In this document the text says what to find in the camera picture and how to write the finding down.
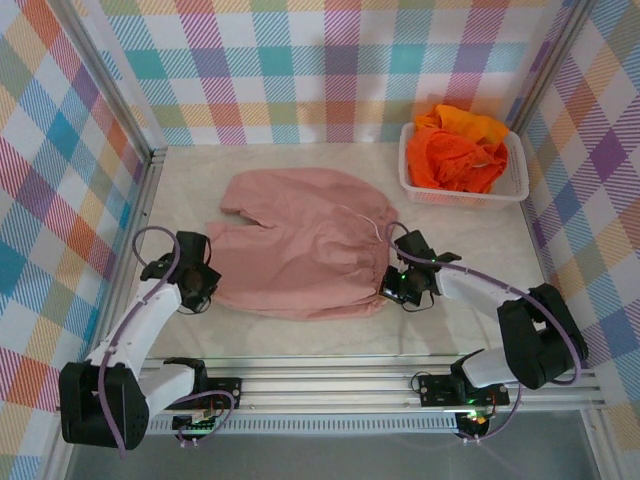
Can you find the pink shorts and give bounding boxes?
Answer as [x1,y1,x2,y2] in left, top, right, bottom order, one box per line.
[205,168,396,321]

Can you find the red-orange shorts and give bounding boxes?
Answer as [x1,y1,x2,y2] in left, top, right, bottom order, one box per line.
[407,127,509,195]

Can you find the yellow-orange shorts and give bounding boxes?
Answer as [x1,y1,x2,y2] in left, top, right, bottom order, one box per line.
[413,103,510,147]

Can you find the left controller board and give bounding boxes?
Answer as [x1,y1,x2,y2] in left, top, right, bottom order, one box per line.
[171,413,221,435]

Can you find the controller board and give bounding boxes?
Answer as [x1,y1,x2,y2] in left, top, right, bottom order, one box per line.
[457,410,490,437]
[171,413,221,435]

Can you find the right controller board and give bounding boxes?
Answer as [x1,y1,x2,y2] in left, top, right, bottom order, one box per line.
[457,410,490,437]

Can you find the white plastic basket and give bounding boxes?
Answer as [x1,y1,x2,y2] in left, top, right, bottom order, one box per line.
[398,122,530,206]

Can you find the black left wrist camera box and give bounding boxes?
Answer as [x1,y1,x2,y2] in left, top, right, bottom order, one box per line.
[174,230,212,262]

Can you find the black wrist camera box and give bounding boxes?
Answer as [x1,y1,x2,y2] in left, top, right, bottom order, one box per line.
[174,230,212,262]
[393,230,435,262]

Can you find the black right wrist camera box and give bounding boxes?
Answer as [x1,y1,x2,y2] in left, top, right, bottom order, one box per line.
[393,230,435,262]

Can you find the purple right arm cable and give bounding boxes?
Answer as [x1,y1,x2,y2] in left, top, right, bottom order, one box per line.
[384,219,591,446]

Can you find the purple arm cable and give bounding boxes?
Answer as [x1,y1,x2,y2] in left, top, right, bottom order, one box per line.
[384,219,591,446]
[97,225,236,459]

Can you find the aluminium table side rail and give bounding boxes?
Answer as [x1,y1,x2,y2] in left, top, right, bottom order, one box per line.
[92,147,169,362]

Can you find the aluminium mounting rail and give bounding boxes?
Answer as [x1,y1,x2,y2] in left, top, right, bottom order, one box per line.
[53,353,607,417]

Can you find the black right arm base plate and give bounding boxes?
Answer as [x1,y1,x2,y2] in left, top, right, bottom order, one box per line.
[416,374,511,409]

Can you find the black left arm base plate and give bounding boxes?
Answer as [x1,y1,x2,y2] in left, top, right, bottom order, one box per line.
[151,377,244,412]

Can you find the slotted grey cable duct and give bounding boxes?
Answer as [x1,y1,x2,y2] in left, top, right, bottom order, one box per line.
[78,417,460,435]

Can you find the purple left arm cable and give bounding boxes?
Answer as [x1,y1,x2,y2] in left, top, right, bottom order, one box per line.
[97,225,236,459]

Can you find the aluminium frame post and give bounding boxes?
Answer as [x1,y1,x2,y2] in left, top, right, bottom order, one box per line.
[57,0,169,161]
[505,0,599,135]

